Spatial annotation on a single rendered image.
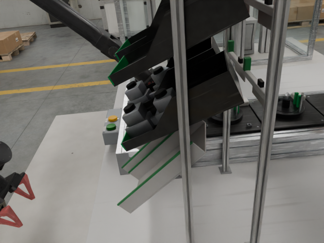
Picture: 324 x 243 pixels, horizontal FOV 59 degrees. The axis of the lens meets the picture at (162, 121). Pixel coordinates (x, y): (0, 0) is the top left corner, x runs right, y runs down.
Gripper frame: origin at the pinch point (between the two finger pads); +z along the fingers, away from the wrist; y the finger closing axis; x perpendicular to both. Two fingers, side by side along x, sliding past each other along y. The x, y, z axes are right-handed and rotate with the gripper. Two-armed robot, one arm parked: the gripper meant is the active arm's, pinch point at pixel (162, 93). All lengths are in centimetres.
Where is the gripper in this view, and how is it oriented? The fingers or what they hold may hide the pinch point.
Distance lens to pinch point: 111.6
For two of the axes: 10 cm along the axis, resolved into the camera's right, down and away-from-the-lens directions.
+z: 7.0, 6.1, 3.8
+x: -7.2, 6.2, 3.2
